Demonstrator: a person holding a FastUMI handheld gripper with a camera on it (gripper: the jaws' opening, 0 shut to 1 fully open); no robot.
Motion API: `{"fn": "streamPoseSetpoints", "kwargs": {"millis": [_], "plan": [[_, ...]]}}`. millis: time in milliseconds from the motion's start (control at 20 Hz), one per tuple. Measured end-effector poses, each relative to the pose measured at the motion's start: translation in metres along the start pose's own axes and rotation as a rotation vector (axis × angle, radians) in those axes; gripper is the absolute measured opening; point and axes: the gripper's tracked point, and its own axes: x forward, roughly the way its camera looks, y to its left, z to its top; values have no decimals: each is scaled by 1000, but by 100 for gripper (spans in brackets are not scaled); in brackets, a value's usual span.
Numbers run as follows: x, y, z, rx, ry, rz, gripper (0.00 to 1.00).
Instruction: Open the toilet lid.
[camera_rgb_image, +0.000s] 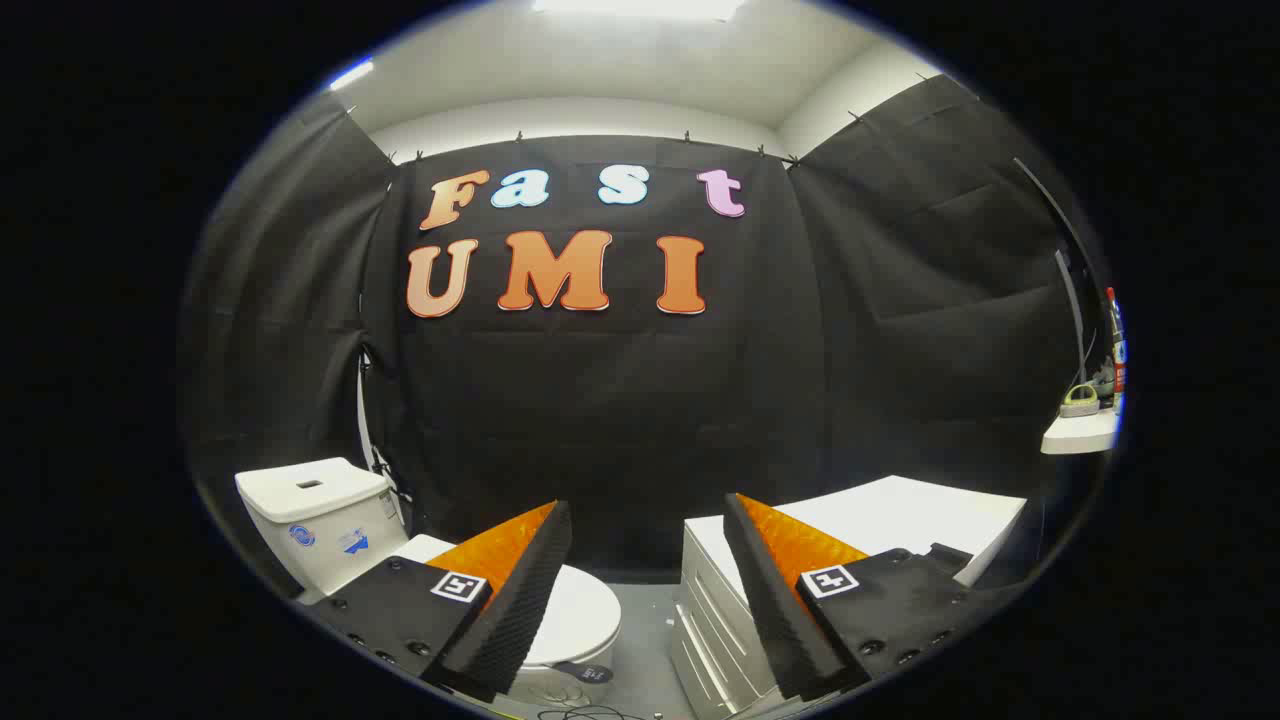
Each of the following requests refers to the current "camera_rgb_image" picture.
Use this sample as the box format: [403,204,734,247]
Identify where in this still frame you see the large ceiling light panel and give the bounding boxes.
[530,0,746,21]

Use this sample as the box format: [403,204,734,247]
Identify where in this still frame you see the white toilet lid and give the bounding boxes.
[393,534,623,669]

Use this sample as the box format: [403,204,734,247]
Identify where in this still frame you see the white water pipe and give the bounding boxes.
[355,345,411,531]

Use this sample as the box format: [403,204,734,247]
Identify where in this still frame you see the black backdrop cloth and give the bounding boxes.
[180,75,1111,586]

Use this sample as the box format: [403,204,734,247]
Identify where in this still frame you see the white drawer cabinet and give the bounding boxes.
[668,475,1029,719]

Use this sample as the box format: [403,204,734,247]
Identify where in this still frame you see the black floor cables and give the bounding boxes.
[535,703,651,720]

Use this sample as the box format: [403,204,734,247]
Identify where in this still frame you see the white wall shelf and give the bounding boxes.
[1040,410,1121,456]

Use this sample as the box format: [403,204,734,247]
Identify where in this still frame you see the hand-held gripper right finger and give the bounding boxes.
[722,492,1001,703]

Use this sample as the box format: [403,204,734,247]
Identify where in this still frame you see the white toilet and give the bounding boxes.
[235,457,623,709]

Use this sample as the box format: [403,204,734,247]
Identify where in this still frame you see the red bottle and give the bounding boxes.
[1105,287,1129,396]

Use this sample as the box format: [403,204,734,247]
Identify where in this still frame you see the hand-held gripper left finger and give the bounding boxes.
[308,500,574,703]

